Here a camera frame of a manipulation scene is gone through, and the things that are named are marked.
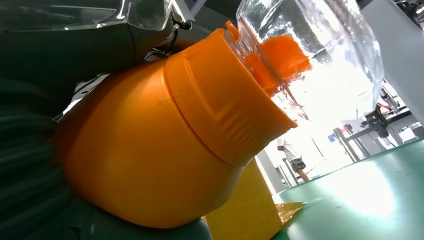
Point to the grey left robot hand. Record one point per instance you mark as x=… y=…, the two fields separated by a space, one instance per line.
x=66 y=43

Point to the orange bottle with clear cap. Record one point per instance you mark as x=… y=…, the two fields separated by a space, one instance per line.
x=149 y=132

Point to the yellow taped cardboard box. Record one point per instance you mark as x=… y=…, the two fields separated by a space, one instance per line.
x=245 y=205

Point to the person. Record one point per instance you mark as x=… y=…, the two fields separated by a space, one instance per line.
x=293 y=155

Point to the black machine head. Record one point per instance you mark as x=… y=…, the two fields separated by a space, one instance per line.
x=376 y=122

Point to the metal frame table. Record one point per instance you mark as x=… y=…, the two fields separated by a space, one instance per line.
x=351 y=142

